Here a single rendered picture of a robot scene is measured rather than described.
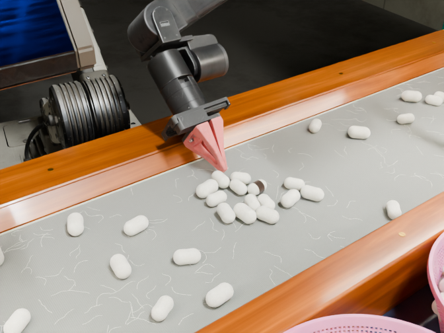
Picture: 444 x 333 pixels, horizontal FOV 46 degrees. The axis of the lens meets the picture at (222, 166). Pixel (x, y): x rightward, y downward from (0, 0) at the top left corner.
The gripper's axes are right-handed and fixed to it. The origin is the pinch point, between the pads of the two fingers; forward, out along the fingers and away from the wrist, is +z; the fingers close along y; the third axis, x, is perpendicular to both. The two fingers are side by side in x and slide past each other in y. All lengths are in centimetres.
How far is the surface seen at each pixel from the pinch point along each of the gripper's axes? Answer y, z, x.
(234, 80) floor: 126, -74, 164
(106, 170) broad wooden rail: -14.6, -7.5, 5.3
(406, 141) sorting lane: 31.7, 9.6, -3.9
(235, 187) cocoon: -1.1, 4.1, -2.5
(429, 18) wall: 293, -70, 159
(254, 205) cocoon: -1.8, 7.9, -5.9
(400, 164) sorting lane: 25.1, 12.5, -6.5
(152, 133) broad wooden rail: -3.6, -11.4, 8.6
